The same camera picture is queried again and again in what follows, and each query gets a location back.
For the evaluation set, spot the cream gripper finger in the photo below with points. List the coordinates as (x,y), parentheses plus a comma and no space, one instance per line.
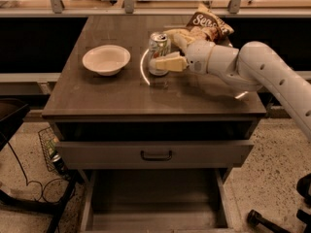
(171,62)
(181,41)

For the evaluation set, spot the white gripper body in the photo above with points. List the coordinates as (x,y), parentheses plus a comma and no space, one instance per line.
(198,56)

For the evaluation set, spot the green 7up soda can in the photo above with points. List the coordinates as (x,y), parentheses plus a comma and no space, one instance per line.
(159,45)

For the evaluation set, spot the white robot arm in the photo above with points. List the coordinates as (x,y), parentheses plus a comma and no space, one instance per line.
(253,66)

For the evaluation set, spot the grey drawer cabinet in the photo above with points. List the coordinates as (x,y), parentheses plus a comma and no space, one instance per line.
(133,106)

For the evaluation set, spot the grey top drawer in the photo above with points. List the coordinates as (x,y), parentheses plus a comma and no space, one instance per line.
(126,155)

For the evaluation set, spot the open grey middle drawer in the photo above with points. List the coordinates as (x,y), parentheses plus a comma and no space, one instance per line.
(156,201)

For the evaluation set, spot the dark can in basket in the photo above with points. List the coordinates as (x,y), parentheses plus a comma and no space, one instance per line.
(59,165)

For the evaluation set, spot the brown chips bag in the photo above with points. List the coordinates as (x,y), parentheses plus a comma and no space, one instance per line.
(203,25)

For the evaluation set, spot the white ceramic bowl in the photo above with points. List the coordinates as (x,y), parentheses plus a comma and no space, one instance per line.
(106,60)

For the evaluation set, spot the metal railing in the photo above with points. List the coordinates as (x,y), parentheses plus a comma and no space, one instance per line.
(222,8)

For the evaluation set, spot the black chair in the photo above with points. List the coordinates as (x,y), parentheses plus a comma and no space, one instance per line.
(12,113)

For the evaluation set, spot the black drawer handle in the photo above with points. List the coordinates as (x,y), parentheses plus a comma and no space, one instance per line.
(156,157)

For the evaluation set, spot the black wire basket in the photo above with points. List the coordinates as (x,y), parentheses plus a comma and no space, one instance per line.
(48,143)

